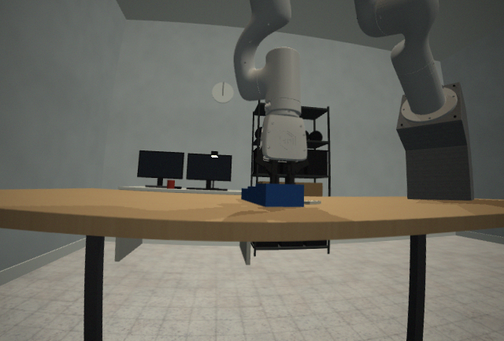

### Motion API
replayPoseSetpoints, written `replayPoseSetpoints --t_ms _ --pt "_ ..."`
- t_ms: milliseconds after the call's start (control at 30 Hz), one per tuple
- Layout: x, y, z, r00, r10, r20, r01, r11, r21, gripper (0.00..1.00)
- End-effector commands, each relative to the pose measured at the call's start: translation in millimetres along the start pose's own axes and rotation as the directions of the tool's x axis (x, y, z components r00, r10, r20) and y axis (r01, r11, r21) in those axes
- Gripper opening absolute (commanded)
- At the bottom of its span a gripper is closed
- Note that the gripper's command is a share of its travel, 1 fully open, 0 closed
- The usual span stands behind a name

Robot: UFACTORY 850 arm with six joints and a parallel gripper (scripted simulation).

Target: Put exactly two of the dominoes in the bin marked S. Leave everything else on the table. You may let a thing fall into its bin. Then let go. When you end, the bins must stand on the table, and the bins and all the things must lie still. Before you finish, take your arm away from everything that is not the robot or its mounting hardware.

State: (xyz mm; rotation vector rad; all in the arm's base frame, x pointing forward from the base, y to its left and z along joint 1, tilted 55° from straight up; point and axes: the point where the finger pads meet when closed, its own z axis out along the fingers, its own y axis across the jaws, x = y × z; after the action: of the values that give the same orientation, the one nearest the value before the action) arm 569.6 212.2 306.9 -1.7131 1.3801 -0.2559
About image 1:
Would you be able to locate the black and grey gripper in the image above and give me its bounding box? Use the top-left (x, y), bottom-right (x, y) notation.
top-left (254, 112), bottom-right (309, 184)

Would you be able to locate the blue rack of three bins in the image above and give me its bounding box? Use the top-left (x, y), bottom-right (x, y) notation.
top-left (241, 183), bottom-right (304, 207)

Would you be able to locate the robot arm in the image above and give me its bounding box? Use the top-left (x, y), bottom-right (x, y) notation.
top-left (234, 0), bottom-right (458, 124)

